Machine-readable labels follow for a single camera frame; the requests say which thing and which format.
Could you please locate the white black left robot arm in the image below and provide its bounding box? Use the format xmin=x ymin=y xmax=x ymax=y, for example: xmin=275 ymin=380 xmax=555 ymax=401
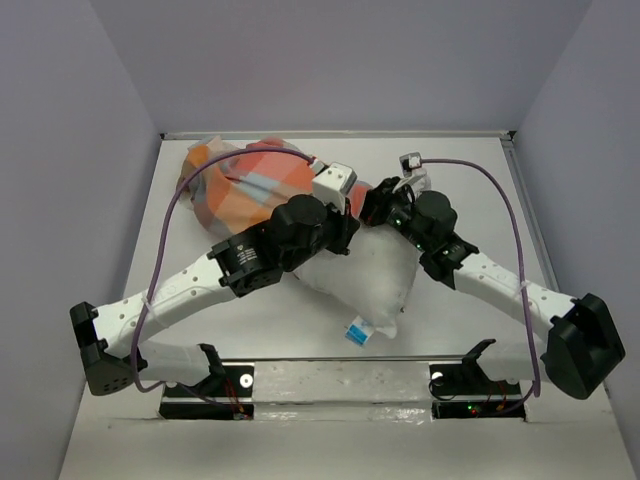
xmin=70 ymin=195 xmax=360 ymax=398

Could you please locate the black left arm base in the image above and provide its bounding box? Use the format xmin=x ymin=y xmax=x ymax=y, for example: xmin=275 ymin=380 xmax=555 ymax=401
xmin=158 ymin=344 xmax=255 ymax=421

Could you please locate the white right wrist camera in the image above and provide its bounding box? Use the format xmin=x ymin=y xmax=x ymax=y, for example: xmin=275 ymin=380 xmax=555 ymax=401
xmin=393 ymin=152 xmax=431 ymax=194

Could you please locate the blue white pillow label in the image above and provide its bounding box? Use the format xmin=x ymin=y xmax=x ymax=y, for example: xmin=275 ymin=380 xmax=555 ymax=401
xmin=345 ymin=316 xmax=376 ymax=347

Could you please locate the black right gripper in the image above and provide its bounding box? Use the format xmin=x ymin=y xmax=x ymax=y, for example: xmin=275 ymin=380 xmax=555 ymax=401
xmin=348 ymin=175 xmax=430 ymax=253

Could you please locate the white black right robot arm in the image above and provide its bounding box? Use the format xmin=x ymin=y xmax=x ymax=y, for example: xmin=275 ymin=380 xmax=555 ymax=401
xmin=359 ymin=177 xmax=626 ymax=400

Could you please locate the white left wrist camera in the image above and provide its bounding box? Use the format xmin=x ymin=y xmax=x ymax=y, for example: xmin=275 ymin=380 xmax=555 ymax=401
xmin=311 ymin=159 xmax=357 ymax=214

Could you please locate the multicolour checked pillowcase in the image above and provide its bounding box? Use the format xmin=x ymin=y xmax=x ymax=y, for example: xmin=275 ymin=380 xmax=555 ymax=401
xmin=176 ymin=136 xmax=372 ymax=239

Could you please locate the white pillow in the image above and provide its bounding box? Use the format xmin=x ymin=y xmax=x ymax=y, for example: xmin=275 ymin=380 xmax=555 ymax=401
xmin=294 ymin=225 xmax=419 ymax=339

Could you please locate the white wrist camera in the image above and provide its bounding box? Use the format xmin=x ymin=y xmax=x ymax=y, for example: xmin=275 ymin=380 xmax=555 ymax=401
xmin=393 ymin=152 xmax=431 ymax=194
xmin=311 ymin=159 xmax=357 ymax=214

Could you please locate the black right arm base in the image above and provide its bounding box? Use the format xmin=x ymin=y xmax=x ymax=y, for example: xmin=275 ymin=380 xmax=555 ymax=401
xmin=428 ymin=339 xmax=526 ymax=420

